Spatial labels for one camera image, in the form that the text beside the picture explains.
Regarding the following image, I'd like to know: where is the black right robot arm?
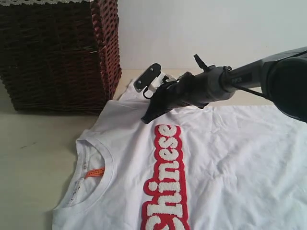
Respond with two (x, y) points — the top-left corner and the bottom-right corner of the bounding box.
(133, 47), (307, 124)

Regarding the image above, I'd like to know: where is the white t-shirt red lettering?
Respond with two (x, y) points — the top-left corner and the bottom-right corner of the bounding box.
(52, 85), (307, 230)

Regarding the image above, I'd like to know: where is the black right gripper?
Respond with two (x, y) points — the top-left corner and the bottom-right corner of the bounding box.
(141, 80), (192, 124)

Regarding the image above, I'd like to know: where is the white lace cloth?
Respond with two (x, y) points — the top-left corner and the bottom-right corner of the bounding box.
(0, 0), (93, 7)

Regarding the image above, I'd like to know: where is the black cable tie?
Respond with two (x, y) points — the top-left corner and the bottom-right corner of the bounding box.
(219, 66), (232, 91)

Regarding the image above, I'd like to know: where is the brown wicker laundry basket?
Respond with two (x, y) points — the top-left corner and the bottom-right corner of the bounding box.
(0, 0), (121, 114)

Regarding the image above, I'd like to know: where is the black camera cable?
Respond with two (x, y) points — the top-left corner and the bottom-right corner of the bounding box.
(142, 86), (156, 99)

